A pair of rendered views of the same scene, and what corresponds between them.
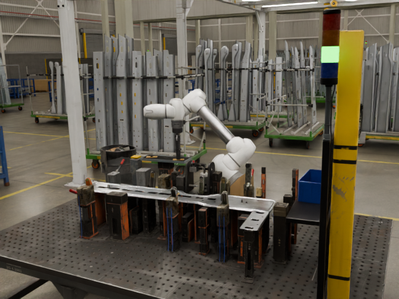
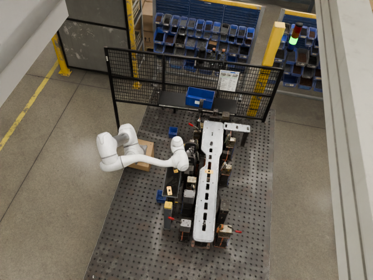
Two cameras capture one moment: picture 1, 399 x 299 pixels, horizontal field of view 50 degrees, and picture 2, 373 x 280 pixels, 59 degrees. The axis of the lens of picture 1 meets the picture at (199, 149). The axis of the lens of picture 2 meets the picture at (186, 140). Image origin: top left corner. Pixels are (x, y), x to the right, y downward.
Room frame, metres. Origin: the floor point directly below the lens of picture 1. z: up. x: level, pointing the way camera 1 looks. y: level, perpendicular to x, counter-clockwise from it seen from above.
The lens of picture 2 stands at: (3.58, 1.74, 3.77)
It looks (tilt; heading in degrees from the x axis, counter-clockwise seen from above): 52 degrees down; 250
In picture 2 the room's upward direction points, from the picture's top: 6 degrees clockwise
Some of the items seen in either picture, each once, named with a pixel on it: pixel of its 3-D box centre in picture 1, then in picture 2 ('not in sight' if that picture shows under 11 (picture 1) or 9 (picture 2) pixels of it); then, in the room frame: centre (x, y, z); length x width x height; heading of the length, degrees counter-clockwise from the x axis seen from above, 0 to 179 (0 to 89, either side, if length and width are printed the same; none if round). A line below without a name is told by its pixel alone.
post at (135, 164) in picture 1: (137, 185); (167, 216); (3.24, 0.50, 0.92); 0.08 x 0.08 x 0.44; 68
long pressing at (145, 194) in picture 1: (171, 195); (209, 173); (2.74, 0.19, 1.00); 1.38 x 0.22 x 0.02; 68
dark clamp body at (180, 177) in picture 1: (183, 200); (187, 177); (2.93, 0.13, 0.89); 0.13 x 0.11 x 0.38; 158
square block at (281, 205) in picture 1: (280, 233); (223, 124); (2.34, -0.47, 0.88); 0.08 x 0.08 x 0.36; 68
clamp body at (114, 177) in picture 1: (115, 196); (184, 231); (3.12, 0.65, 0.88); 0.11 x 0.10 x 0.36; 158
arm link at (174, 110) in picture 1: (174, 108); (177, 145); (3.08, 0.17, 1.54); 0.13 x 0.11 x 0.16; 91
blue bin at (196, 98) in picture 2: (316, 185); (200, 98); (2.57, -0.73, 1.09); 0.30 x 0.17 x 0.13; 152
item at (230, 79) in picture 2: not in sight; (227, 80); (2.26, -0.73, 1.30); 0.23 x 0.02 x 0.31; 158
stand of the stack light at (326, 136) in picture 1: (329, 82); (290, 49); (1.76, -0.54, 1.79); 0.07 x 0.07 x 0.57
